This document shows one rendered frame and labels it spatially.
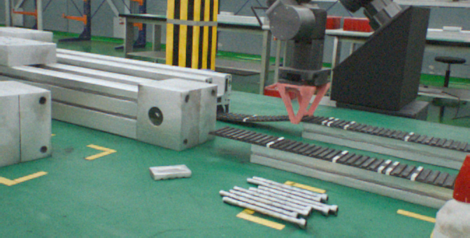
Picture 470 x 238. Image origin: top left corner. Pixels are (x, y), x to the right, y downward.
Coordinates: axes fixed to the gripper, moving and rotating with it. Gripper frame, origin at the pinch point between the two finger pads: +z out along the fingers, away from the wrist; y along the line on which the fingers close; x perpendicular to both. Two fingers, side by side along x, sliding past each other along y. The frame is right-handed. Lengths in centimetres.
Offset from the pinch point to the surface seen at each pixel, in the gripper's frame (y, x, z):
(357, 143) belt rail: 2.0, 11.4, 2.3
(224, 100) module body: -3.1, -18.7, 0.1
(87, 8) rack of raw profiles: -702, -819, 6
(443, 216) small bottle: 39.9, 29.7, -3.0
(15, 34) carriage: 5, -76, -9
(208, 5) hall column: -269, -203, -19
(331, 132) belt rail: 2.0, 6.7, 1.3
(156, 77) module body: 4.7, -31.0, -3.9
